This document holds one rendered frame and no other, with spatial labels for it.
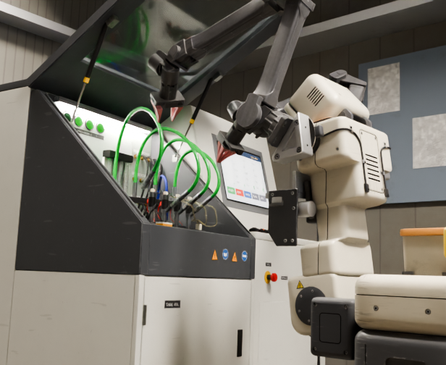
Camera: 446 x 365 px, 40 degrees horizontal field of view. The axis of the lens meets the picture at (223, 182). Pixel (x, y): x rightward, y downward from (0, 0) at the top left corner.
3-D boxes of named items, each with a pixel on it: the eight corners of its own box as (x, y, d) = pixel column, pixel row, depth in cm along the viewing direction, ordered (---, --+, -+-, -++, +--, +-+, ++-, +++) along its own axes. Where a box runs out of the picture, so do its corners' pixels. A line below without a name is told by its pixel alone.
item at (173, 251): (148, 275, 191) (150, 223, 194) (137, 274, 194) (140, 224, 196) (250, 279, 243) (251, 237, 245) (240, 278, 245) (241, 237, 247)
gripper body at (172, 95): (149, 97, 207) (151, 77, 203) (178, 95, 211) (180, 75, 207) (156, 106, 203) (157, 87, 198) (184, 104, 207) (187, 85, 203)
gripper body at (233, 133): (229, 137, 223) (240, 121, 220) (242, 154, 217) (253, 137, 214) (216, 134, 219) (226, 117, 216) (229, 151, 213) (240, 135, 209)
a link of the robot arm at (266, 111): (274, 112, 168) (284, 119, 172) (252, 95, 174) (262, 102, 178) (255, 140, 169) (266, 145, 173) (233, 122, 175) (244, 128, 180)
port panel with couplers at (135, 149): (132, 212, 263) (137, 140, 268) (127, 212, 265) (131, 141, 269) (152, 215, 274) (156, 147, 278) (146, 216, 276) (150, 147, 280)
